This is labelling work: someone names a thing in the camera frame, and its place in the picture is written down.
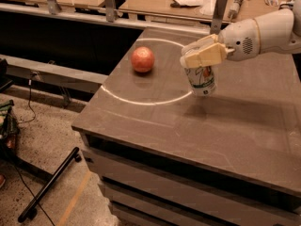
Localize grey metal bracket right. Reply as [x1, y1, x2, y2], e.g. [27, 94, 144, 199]
[210, 0, 228, 34]

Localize grey drawer cabinet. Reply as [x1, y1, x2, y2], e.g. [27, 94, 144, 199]
[79, 132, 301, 226]

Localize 7up soda can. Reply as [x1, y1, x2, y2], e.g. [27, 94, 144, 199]
[184, 67, 216, 96]

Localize black metal bar on floor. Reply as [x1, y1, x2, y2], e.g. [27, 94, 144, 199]
[18, 147, 81, 223]

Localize green and dark floor items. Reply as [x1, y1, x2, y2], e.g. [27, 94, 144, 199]
[0, 100, 19, 163]

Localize grey metal bracket middle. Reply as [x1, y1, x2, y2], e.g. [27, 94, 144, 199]
[104, 0, 118, 23]

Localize black round container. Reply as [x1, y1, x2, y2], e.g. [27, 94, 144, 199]
[278, 3, 294, 10]

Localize red apple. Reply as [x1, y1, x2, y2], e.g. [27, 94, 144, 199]
[131, 46, 154, 73]

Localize black cable on floor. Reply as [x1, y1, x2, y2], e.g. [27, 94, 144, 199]
[17, 73, 37, 125]

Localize grey handheld tool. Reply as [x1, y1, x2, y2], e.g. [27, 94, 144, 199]
[228, 0, 244, 20]

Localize grey metal bracket left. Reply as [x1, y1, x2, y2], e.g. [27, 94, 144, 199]
[47, 0, 61, 15]

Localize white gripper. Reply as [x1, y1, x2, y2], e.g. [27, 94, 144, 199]
[180, 19, 260, 69]

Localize grey metal bracket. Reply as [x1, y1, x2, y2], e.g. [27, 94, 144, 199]
[104, 0, 118, 23]
[47, 0, 61, 15]
[210, 0, 228, 34]

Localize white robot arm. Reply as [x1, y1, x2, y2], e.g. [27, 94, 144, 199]
[180, 0, 301, 69]

